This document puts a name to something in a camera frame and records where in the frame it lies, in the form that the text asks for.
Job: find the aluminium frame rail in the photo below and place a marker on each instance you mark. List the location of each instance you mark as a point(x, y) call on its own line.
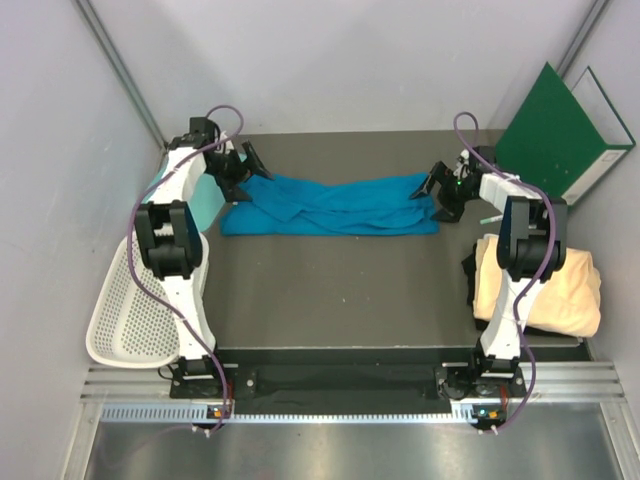
point(91, 18)

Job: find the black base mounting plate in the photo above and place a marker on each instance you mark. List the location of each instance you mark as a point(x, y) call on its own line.
point(420, 385)

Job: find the blue t shirt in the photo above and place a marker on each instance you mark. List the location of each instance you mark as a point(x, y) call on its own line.
point(289, 206)

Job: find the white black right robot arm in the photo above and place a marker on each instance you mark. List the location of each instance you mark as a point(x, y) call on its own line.
point(531, 247)

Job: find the white green marker pen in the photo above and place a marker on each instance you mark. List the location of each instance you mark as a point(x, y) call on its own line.
point(490, 220)

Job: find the cream folded t shirt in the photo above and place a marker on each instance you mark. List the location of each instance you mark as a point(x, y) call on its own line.
point(569, 302)

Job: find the white perforated plastic basket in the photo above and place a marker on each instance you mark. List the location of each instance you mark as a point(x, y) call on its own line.
point(130, 326)

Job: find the teal cutting board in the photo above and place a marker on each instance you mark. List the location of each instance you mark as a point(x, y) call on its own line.
point(205, 205)

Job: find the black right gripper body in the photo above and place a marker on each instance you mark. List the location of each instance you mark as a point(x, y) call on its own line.
point(454, 188)

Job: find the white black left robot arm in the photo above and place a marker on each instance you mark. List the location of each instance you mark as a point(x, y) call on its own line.
point(164, 232)

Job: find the green lever arch binder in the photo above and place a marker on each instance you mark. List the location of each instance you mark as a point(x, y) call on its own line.
point(564, 139)

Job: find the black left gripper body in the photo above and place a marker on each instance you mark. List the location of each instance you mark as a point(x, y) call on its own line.
point(227, 168)

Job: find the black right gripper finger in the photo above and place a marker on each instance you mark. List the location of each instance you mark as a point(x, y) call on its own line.
point(437, 175)
point(445, 215)

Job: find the grey slotted cable duct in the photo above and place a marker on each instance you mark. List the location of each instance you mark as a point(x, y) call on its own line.
point(200, 413)

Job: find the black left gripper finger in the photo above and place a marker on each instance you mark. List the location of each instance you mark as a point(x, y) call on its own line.
point(253, 162)
point(233, 193)

